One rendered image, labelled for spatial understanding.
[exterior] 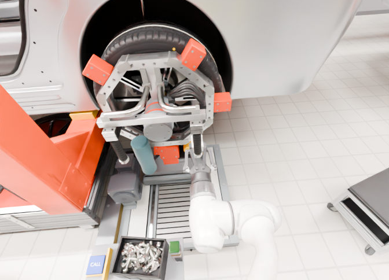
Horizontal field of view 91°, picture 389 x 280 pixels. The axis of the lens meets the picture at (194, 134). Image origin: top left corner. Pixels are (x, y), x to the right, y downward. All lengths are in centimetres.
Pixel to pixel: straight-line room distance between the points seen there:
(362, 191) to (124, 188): 144
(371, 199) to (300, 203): 44
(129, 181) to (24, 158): 61
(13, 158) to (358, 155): 235
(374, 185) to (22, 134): 181
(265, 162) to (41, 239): 184
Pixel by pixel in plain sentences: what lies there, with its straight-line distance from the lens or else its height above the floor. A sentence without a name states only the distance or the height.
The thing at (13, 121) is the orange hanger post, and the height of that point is 106.
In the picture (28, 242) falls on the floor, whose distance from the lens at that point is 196.
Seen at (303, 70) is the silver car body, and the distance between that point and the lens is 126.
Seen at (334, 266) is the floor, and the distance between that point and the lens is 169.
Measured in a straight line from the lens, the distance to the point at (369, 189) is 162.
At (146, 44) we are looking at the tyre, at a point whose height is 115.
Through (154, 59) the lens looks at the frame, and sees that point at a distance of 83.
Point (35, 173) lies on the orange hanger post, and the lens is 92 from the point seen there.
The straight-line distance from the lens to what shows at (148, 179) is 155.
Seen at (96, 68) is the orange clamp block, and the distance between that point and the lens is 90.
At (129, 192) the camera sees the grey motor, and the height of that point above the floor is 37.
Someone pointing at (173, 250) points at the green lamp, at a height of 66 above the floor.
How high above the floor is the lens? 147
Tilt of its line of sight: 47 degrees down
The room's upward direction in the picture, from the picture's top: 4 degrees counter-clockwise
